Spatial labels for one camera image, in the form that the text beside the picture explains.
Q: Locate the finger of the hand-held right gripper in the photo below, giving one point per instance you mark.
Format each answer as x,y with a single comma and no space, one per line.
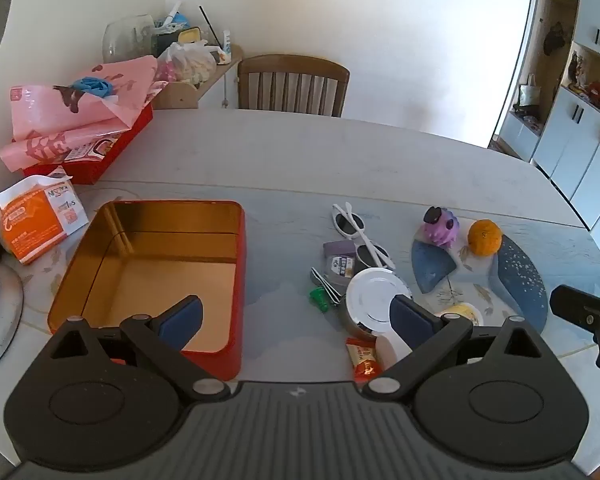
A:
577,305

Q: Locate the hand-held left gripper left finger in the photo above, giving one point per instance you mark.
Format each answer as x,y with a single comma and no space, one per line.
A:
182,322

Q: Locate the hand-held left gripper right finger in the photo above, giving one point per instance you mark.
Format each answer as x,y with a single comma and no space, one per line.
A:
410,317

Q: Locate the red tin box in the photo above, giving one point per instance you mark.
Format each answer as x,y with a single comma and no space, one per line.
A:
155,280

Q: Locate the red snack packet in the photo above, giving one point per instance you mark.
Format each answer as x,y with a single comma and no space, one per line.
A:
362,357

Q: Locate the white sunglasses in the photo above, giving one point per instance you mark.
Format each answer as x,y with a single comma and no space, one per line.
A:
362,240

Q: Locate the purple plush toy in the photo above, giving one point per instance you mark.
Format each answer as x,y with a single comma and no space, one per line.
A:
442,230

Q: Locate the round metal tin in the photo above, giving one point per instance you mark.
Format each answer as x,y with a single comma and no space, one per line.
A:
375,295

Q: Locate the yellow round cup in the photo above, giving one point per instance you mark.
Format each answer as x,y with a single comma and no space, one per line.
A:
462,312

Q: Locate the blue white plate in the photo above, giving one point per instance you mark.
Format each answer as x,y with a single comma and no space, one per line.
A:
522,280

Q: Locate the small grey packet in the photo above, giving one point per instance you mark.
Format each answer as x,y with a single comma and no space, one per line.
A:
339,260

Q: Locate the green plastic toy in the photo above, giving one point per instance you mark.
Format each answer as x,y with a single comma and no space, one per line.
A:
320,300

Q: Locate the grey metal clips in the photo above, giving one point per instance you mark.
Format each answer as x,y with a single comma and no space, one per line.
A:
325,282

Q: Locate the orange tangerine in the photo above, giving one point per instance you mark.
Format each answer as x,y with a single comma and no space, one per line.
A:
485,237

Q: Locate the orange and white tissue pack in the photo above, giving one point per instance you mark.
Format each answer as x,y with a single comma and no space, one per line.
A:
32,220

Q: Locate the grey desk lamp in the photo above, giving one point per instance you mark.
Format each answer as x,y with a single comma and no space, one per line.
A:
0,320

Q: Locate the red gift box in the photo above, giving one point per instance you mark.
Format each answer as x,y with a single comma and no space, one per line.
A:
100,157

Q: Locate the cloth tote bag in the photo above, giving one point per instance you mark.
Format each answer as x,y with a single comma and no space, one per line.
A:
529,94

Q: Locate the wooden side cabinet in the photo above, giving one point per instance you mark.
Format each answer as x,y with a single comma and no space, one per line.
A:
185,96

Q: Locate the dark figurine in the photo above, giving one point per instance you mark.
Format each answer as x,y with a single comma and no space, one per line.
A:
555,40

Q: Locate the blue cloth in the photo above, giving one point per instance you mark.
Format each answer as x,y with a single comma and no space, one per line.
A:
94,86

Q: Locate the white plastic bag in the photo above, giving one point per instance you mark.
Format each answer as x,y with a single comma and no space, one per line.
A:
192,62

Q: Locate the wooden chair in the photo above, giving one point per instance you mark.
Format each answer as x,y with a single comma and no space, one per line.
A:
290,85

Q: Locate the white tube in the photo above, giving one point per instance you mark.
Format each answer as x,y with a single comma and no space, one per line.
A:
227,42

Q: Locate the glass jar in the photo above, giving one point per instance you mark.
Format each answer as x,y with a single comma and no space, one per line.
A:
127,40

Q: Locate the thin black stick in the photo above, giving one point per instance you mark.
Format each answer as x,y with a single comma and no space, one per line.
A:
209,25

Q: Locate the white wall cabinet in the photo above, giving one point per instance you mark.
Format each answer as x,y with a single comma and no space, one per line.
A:
585,155

